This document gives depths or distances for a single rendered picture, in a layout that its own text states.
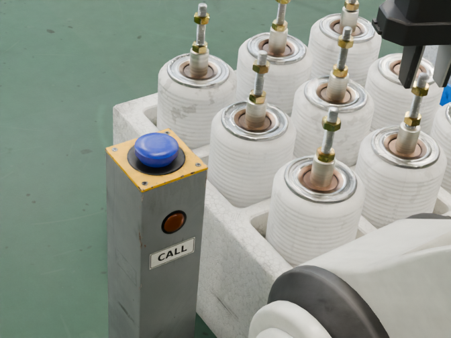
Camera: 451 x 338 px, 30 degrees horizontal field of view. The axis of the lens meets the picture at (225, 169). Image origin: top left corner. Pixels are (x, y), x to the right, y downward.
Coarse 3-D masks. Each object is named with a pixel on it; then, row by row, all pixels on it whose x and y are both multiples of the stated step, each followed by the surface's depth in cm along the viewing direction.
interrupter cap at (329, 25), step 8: (328, 16) 114; (336, 16) 115; (320, 24) 112; (328, 24) 113; (336, 24) 114; (360, 24) 114; (368, 24) 114; (328, 32) 111; (336, 32) 111; (360, 32) 112; (368, 32) 112; (336, 40) 110; (360, 40) 110; (368, 40) 111
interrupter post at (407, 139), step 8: (400, 128) 91; (408, 128) 90; (416, 128) 90; (400, 136) 91; (408, 136) 90; (416, 136) 90; (400, 144) 91; (408, 144) 91; (416, 144) 91; (408, 152) 91
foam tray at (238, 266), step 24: (120, 120) 106; (144, 120) 105; (216, 192) 95; (216, 216) 92; (240, 216) 92; (264, 216) 94; (360, 216) 94; (216, 240) 94; (240, 240) 89; (264, 240) 89; (216, 264) 95; (240, 264) 90; (264, 264) 87; (288, 264) 87; (216, 288) 97; (240, 288) 92; (264, 288) 88; (216, 312) 99; (240, 312) 94; (216, 336) 101; (240, 336) 96
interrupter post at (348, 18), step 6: (342, 12) 111; (348, 12) 110; (354, 12) 110; (342, 18) 111; (348, 18) 111; (354, 18) 111; (342, 24) 112; (348, 24) 111; (354, 24) 111; (342, 30) 112; (354, 30) 112
